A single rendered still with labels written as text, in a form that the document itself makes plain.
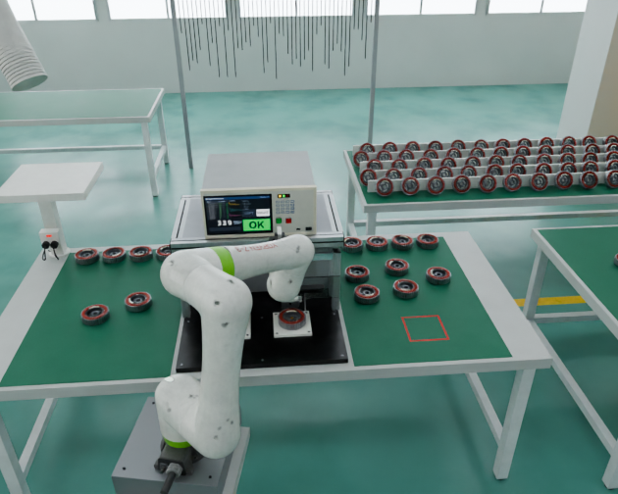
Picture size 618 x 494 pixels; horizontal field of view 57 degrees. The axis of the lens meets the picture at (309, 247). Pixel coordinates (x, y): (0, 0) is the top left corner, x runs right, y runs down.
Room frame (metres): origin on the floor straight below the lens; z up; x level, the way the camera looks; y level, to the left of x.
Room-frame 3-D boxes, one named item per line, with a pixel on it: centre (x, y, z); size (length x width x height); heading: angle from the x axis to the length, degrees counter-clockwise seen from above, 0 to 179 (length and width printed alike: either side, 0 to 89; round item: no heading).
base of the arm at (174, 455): (1.14, 0.38, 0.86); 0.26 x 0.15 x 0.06; 169
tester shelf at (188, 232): (2.15, 0.22, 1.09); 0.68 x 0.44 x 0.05; 95
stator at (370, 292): (2.06, -0.25, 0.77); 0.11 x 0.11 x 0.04
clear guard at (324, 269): (1.86, 0.01, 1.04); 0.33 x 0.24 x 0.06; 5
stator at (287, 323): (1.84, 0.07, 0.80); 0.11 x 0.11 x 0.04
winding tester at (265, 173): (2.16, 0.20, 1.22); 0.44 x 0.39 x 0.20; 95
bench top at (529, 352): (2.08, 0.21, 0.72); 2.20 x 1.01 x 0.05; 95
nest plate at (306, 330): (1.85, 0.07, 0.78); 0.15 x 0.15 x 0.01; 5
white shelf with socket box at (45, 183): (2.34, 1.14, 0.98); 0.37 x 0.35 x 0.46; 95
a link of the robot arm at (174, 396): (1.18, 0.36, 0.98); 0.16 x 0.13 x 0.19; 47
